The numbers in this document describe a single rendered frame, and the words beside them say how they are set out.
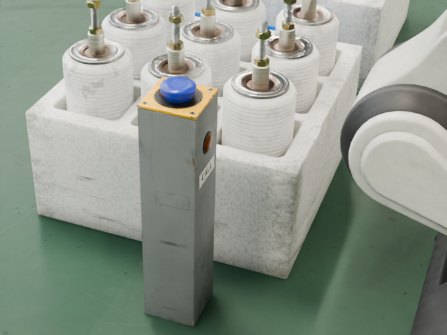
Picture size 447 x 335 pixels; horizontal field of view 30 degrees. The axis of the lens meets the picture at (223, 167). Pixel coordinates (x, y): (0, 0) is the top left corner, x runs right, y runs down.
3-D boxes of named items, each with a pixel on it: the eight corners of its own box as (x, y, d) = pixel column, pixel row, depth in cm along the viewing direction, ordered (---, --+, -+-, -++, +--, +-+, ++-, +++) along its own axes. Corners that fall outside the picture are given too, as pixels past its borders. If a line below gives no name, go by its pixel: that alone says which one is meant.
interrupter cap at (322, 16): (287, 28, 123) (287, 23, 123) (279, 6, 130) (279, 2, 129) (337, 26, 124) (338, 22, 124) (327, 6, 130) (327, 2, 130)
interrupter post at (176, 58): (183, 65, 113) (183, 42, 111) (186, 73, 111) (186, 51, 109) (165, 66, 112) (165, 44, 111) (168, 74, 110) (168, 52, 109)
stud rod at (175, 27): (179, 56, 111) (179, 3, 107) (180, 60, 110) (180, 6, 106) (171, 56, 111) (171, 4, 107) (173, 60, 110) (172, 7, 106)
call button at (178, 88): (201, 95, 94) (201, 79, 93) (188, 111, 91) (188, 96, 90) (168, 88, 95) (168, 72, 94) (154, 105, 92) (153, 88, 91)
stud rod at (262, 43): (257, 76, 107) (259, 22, 103) (257, 73, 108) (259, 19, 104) (264, 77, 107) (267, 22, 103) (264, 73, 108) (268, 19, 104)
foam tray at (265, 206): (350, 139, 145) (363, 45, 135) (286, 280, 114) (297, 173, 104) (145, 96, 155) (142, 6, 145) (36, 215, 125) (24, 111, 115)
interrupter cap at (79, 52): (134, 47, 117) (133, 42, 116) (110, 70, 111) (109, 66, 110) (85, 38, 119) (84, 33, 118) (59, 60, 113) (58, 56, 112)
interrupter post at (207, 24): (199, 38, 120) (199, 16, 118) (199, 30, 122) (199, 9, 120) (216, 38, 120) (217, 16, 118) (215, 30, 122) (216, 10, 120)
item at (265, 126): (217, 215, 115) (221, 101, 104) (221, 175, 123) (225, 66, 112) (287, 219, 115) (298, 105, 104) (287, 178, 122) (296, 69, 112)
